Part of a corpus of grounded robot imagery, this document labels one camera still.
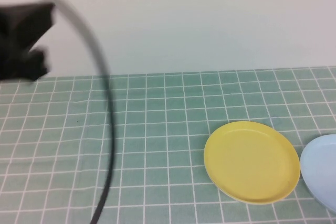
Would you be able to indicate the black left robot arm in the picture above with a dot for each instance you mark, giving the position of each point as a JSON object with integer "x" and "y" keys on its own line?
{"x": 23, "y": 64}

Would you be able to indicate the green white checked tablecloth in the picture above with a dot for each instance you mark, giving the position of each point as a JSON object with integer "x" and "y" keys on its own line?
{"x": 170, "y": 119}

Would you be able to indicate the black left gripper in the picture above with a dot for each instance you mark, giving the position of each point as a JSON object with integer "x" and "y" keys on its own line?
{"x": 23, "y": 22}

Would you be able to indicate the light blue round plastic plate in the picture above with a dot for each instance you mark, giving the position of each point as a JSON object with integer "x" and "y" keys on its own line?
{"x": 321, "y": 166}

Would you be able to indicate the yellow round plastic plate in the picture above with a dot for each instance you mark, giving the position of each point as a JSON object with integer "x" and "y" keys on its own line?
{"x": 252, "y": 163}

